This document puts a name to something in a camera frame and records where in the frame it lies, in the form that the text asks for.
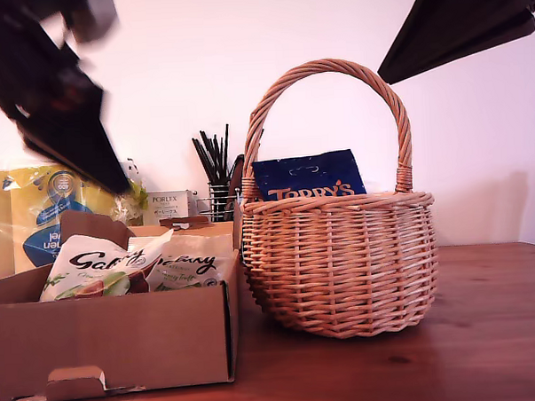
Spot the thin black stick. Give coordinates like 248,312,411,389
220,123,232,185
197,130,222,185
211,132,226,185
190,138,214,186

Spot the white Galaxy truffle egg bag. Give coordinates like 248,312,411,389
36,229,177,303
142,232,237,294

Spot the wire utensil holder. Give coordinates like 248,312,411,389
195,181,248,224

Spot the yellow kitchen towel pack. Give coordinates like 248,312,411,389
0,159,150,282

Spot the blue Terry's orange egg bag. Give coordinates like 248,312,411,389
250,148,368,203

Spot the woven wicker basket with handle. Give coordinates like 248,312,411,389
233,54,442,343

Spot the white Porlex box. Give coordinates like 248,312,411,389
146,189,198,227

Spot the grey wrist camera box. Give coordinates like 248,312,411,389
65,0,120,44

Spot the brown cardboard box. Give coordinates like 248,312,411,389
0,203,248,401

